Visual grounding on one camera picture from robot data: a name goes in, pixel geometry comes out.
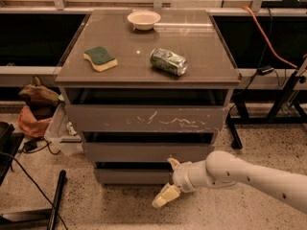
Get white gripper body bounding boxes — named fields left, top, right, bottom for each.
left=172, top=162, right=194, bottom=193

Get grey bottom drawer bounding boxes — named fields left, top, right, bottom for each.
left=94, top=169, right=170, bottom=185

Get black power brick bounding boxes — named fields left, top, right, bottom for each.
left=257, top=65, right=274, bottom=76

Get brown cloth bag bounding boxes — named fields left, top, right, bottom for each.
left=18, top=76, right=59, bottom=106

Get black metal table frame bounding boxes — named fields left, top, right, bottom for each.
left=226, top=58, right=307, bottom=150

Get orange cable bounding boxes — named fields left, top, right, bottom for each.
left=242, top=5, right=299, bottom=70

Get green yellow sponge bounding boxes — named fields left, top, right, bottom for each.
left=83, top=46, right=117, bottom=72

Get grey top drawer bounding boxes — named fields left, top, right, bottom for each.
left=65, top=104, right=228, bottom=133

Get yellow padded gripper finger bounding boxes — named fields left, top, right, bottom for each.
left=152, top=183, right=180, bottom=208
left=167, top=157, right=180, bottom=171

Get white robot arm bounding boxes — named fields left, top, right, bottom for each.
left=152, top=150, right=307, bottom=213

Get black stand leg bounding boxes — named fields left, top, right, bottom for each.
left=46, top=170, right=66, bottom=230

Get black floor cable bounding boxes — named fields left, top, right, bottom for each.
left=0, top=150, right=69, bottom=230

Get grey drawer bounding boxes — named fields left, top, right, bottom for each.
left=83, top=143, right=214, bottom=162
left=65, top=104, right=228, bottom=133
left=94, top=169, right=170, bottom=185

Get grey drawer cabinet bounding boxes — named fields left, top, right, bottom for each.
left=56, top=10, right=239, bottom=178

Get orange cloth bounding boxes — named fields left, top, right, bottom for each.
left=18, top=105, right=52, bottom=138

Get black power adapter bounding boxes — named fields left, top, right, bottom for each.
left=22, top=139, right=37, bottom=152

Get green soda can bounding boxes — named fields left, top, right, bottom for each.
left=150, top=48, right=187, bottom=77

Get clear plastic bag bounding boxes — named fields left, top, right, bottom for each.
left=44, top=103, right=83, bottom=155

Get white bowl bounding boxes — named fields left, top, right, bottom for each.
left=128, top=11, right=161, bottom=31

